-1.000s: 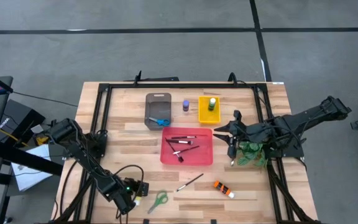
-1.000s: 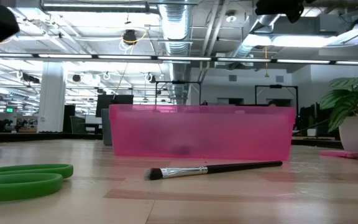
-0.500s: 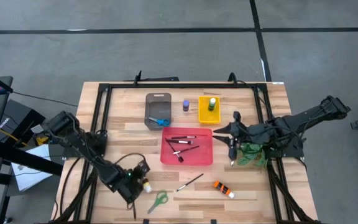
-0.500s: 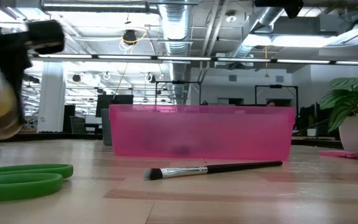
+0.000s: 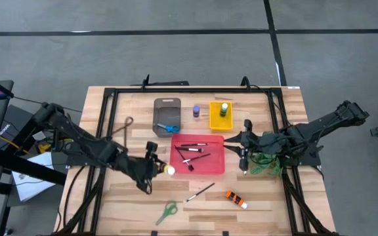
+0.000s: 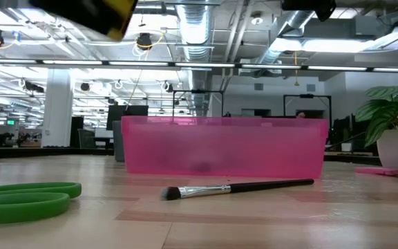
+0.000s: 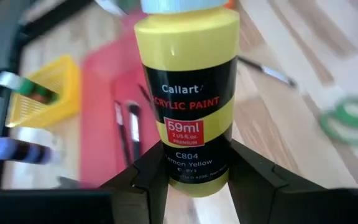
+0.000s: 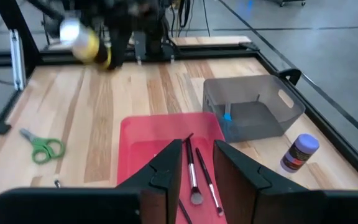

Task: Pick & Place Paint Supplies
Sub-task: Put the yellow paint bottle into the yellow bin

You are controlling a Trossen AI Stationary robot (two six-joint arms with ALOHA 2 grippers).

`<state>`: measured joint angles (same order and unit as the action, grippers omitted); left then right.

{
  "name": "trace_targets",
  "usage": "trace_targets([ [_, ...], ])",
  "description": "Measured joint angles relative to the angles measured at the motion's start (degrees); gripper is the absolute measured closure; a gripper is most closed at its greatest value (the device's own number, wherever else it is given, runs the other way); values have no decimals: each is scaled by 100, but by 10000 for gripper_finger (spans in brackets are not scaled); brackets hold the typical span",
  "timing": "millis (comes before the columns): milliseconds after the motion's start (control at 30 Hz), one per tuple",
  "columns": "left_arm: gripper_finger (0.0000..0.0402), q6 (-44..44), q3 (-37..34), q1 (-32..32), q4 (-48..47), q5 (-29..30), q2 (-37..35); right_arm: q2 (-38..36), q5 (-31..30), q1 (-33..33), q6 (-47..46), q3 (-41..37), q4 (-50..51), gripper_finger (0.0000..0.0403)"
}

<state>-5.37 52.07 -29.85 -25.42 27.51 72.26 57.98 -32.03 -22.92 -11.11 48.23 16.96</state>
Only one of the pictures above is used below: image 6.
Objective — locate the yellow paint bottle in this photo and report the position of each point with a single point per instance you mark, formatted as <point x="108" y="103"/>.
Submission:
<point x="92" y="17"/>

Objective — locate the person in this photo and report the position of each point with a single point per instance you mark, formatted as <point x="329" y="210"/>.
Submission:
<point x="300" y="115"/>

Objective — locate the dark office monitors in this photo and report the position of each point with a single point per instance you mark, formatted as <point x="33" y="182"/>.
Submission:
<point x="340" y="129"/>

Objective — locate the pink translucent plastic tray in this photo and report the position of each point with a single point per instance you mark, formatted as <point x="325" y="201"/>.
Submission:
<point x="237" y="148"/>

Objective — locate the striped-leaf plant in white pot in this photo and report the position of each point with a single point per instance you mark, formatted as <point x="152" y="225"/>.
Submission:
<point x="396" y="148"/>

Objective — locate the black office monitor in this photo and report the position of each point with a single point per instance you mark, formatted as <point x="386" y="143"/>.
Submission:
<point x="126" y="115"/>

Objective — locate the grey translucent plastic bin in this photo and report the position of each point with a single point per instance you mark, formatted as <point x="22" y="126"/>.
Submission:
<point x="117" y="141"/>

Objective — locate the black cabinet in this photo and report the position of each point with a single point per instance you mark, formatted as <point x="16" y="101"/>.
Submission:
<point x="76" y="131"/>

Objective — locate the white building column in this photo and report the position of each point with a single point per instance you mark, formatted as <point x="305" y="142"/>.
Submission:
<point x="57" y="110"/>

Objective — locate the green exit sign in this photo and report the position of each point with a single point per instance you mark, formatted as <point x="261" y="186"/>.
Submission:
<point x="10" y="122"/>

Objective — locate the black rig frame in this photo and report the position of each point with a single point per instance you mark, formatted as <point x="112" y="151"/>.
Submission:
<point x="199" y="91"/>
<point x="306" y="95"/>

